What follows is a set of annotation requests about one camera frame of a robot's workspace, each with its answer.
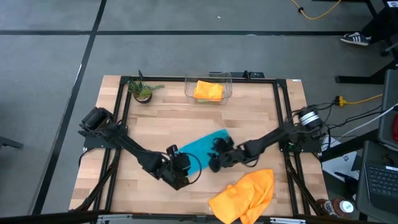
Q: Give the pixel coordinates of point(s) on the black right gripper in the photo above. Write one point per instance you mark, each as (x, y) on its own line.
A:
(233, 155)

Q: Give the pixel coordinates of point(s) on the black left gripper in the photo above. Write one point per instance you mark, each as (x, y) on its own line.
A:
(180, 161)

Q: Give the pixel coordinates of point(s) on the teal microfiber towel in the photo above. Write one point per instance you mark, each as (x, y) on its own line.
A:
(202, 146)

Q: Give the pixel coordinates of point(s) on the orange microfiber towel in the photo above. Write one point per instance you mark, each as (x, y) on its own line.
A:
(208, 90)
(245, 193)

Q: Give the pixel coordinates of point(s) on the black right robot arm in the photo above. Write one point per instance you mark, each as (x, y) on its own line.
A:
(270, 137)

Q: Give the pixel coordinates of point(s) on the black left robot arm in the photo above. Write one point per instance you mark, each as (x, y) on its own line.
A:
(130, 146)

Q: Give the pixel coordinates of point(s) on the clear plastic bin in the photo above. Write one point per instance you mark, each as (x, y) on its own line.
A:
(190, 93)

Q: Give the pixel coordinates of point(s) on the small potted green plant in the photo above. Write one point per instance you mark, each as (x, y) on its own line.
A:
(142, 93)

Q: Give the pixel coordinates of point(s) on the brown bottle white cap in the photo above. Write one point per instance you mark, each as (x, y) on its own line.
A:
(334, 207)

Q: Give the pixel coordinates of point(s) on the black rig crossbar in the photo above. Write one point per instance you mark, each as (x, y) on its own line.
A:
(46, 217)

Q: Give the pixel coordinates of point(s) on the black desk stand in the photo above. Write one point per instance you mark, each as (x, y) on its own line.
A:
(357, 80)

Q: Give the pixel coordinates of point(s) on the dark grey laptop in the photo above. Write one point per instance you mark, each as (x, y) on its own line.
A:
(382, 183)

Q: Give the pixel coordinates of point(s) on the black furniture foot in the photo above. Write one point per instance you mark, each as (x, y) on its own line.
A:
(9, 142)

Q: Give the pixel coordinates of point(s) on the red object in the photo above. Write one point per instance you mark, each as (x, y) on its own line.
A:
(395, 127)

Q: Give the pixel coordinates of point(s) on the person's shoe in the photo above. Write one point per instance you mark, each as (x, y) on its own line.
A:
(354, 39)

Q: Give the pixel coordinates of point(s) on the person's leg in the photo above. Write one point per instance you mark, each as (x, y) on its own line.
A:
(379, 26)

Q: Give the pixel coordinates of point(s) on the black aluminium table frame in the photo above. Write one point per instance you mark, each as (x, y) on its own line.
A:
(168, 79)

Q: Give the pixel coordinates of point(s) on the silver metal bracket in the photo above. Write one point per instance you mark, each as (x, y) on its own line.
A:
(286, 221)
(115, 219)

